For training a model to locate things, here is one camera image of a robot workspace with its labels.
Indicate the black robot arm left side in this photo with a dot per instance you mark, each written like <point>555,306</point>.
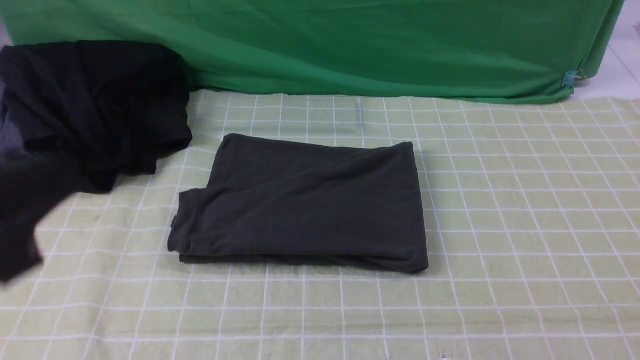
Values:
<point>30,189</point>

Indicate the pile of black clothes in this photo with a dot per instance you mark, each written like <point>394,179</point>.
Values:
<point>115,107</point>

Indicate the blue binder clip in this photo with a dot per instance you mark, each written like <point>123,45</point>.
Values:
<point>573,79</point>

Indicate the green backdrop cloth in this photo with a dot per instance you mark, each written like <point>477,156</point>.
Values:
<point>488,51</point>

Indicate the gray long-sleeved shirt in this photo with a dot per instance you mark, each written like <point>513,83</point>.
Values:
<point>302,204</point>

